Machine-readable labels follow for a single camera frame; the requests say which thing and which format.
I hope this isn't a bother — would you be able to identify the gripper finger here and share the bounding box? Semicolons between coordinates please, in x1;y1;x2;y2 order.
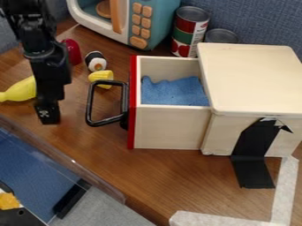
33;99;63;125

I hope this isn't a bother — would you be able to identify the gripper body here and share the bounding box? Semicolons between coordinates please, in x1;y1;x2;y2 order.
22;41;75;103

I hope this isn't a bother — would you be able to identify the drawer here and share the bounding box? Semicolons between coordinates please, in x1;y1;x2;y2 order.
85;55;214;151

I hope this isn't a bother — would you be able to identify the red toy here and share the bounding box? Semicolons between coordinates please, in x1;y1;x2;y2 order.
61;38;84;66

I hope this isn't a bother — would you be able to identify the yellow toy bottle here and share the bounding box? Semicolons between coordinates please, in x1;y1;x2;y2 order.
0;75;38;103

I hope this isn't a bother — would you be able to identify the toy sushi roll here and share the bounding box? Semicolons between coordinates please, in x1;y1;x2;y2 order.
83;50;109;72

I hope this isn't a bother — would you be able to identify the yellow toy corn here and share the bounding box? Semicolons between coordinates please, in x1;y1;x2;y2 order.
87;69;116;90

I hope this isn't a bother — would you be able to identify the toy microwave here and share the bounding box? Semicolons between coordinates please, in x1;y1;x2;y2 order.
64;0;184;50

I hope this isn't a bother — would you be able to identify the blue cloth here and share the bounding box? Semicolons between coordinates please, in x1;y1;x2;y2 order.
139;75;212;107

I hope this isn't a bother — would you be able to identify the red and white can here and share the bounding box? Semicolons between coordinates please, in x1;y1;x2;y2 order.
170;5;212;58

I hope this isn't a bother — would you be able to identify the silver can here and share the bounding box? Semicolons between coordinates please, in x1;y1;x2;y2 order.
202;27;241;45

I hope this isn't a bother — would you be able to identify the cabinet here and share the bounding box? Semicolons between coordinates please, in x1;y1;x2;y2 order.
195;41;302;157

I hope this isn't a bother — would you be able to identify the black tape strip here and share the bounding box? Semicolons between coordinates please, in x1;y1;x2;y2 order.
230;117;295;190

